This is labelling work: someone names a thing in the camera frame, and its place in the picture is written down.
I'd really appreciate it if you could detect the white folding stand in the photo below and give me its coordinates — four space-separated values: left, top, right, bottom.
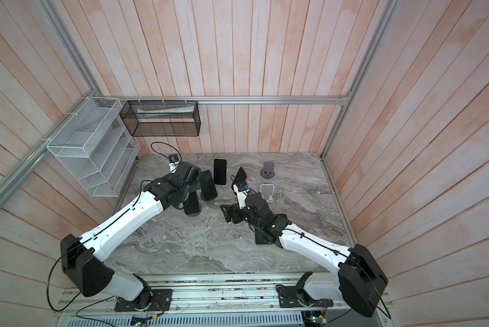
260 183 274 202

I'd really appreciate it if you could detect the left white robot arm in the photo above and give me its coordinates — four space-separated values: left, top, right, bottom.
61 161 201 311

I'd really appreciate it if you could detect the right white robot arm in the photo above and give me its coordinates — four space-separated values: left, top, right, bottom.
220 192 388 317

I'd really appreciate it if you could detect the blue-edged phone on stand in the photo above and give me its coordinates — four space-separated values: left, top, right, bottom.
200 170 218 202

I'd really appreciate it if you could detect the green-edged phone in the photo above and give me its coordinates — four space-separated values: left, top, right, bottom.
184 192 202 217

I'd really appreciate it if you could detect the white-edged phone on stand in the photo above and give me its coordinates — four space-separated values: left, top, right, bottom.
213 158 227 185

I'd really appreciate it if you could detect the pink-edged phone on stand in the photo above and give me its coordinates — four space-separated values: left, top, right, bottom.
231 167 247 185

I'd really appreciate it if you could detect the grey round phone stand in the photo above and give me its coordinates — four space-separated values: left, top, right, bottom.
260 162 275 179

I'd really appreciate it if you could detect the grey ventilation grille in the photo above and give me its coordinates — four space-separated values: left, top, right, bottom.
149 311 304 326

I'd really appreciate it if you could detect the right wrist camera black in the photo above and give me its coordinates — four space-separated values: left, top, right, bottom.
232 181 251 209

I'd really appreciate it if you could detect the black wire mesh basket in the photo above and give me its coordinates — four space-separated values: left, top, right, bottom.
120 99 202 137

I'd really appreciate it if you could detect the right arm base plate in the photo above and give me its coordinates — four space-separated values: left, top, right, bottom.
275 284 334 309

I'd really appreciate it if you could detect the white wire mesh shelf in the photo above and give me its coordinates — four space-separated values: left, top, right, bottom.
47 98 140 198

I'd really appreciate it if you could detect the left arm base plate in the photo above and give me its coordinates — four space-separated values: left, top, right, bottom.
114 288 173 312

